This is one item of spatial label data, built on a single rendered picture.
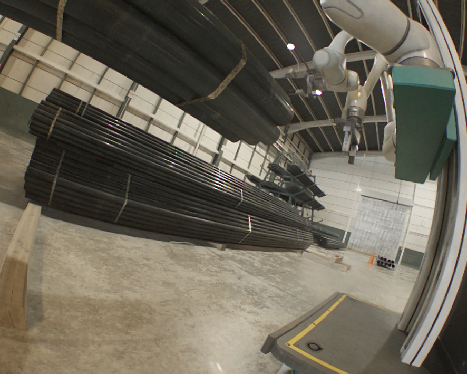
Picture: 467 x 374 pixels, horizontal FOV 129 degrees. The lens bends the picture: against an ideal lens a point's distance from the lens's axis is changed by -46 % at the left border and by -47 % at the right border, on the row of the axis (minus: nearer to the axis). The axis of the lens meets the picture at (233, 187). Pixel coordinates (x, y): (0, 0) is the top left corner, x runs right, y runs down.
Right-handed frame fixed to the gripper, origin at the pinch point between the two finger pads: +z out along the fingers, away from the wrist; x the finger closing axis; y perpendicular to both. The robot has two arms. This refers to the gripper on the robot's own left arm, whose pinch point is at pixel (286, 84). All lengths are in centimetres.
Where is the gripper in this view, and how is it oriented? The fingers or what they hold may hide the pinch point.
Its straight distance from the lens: 114.6
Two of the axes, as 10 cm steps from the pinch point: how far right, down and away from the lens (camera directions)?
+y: 3.3, -9.4, 0.8
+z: -7.0, -1.8, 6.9
